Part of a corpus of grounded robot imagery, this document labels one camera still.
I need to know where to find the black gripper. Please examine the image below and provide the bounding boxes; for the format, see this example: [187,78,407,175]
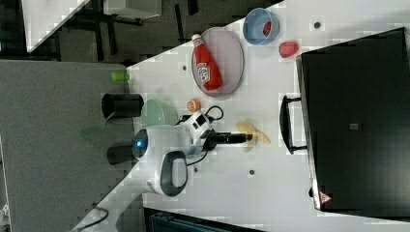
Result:
[203,130,253,151]

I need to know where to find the peeled yellow banana toy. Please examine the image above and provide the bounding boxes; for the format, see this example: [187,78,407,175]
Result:
[236,121,271,152]

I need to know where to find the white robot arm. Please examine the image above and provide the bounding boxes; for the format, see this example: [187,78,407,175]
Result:
[131,125,253,197]

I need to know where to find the green perforated colander basket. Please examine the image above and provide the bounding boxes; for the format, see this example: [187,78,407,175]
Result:
[140,100,178,127]

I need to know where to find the red ketchup bottle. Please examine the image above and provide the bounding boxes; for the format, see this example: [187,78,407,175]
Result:
[191,34,222,91]

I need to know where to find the grey oval plate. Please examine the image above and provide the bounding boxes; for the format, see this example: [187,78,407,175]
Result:
[191,27,245,98]

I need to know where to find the large black cylindrical container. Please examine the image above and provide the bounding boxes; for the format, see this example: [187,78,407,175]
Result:
[102,94,144,118]

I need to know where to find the strawberry toy on table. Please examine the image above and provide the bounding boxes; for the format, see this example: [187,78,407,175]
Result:
[278,41,299,58]

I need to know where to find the blue bowl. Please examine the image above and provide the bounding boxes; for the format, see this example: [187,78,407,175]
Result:
[243,8,280,45]

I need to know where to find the strawberry toy in bowl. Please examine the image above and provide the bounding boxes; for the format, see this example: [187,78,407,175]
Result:
[263,21,272,36]

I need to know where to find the black toaster oven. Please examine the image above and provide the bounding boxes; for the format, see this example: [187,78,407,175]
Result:
[295,28,410,221]

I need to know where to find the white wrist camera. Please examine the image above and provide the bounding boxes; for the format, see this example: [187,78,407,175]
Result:
[183,111,212,146]

